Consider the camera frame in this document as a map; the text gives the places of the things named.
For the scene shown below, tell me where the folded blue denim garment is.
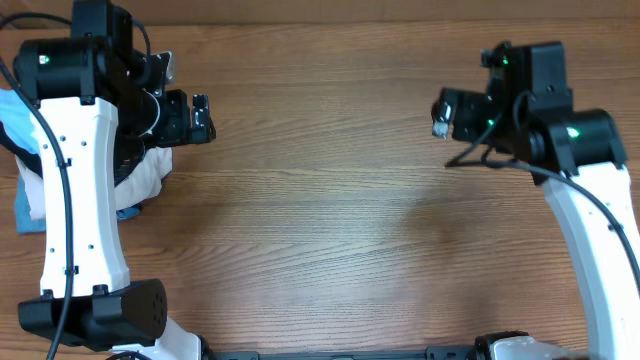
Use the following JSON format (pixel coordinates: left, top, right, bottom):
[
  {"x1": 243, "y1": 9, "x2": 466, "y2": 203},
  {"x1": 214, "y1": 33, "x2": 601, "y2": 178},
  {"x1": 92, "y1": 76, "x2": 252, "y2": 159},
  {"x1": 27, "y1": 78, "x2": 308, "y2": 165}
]
[{"x1": 14, "y1": 177, "x2": 142, "y2": 235}]

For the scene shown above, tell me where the light blue printed t-shirt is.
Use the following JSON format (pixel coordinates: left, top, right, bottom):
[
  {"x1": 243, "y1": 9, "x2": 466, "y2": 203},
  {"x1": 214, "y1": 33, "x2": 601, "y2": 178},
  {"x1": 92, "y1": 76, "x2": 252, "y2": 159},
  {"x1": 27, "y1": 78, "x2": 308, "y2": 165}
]
[{"x1": 0, "y1": 89, "x2": 40, "y2": 155}]

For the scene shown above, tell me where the folded beige garment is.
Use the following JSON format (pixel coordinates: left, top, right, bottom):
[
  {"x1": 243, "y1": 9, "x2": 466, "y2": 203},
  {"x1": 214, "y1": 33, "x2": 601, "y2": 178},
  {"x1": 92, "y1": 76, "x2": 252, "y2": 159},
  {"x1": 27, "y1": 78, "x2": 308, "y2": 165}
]
[{"x1": 16, "y1": 147, "x2": 173, "y2": 219}]

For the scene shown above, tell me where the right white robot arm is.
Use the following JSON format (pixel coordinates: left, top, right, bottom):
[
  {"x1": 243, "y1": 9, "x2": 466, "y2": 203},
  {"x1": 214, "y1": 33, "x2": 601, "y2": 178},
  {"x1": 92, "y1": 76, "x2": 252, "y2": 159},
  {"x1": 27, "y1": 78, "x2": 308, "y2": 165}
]
[{"x1": 432, "y1": 87, "x2": 639, "y2": 359}]

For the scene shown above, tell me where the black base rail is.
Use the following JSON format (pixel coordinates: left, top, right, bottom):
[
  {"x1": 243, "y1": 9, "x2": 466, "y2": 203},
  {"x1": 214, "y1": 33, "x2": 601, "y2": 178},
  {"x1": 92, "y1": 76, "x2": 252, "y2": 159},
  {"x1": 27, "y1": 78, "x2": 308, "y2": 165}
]
[{"x1": 203, "y1": 345, "x2": 491, "y2": 360}]

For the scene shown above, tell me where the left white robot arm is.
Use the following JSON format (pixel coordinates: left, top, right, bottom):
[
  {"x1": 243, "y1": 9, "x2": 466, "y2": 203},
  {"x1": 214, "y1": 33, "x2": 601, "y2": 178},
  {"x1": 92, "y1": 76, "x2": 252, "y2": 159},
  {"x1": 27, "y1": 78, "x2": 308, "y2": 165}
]
[{"x1": 13, "y1": 35, "x2": 215, "y2": 359}]

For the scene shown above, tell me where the folded black garment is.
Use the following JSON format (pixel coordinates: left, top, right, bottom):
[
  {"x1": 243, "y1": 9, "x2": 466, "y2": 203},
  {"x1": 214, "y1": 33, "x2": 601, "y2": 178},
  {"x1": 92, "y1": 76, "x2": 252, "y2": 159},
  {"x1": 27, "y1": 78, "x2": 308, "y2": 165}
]
[{"x1": 0, "y1": 124, "x2": 42, "y2": 177}]

